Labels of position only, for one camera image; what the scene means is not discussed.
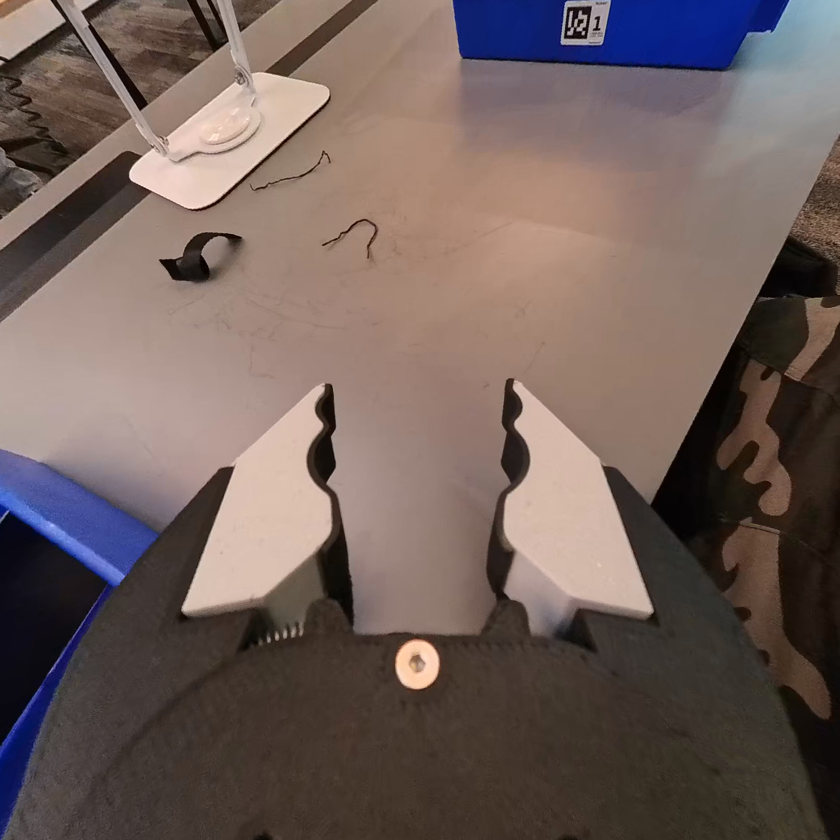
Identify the blue plastic storage bin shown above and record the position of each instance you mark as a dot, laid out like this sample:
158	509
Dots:
65	505

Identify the short dark twist tie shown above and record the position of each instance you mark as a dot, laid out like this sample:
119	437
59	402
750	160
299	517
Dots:
358	223

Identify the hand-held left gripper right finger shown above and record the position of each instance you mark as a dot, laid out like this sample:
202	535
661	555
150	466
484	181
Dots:
571	531

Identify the camouflage clothing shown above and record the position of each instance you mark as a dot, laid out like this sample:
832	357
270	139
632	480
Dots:
774	558

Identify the long dark twist tie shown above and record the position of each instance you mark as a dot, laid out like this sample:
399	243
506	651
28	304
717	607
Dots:
289	178

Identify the blue bin with square tag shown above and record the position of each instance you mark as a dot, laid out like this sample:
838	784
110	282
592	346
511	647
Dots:
512	33

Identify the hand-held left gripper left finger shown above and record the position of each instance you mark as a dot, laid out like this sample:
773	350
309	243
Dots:
262	531

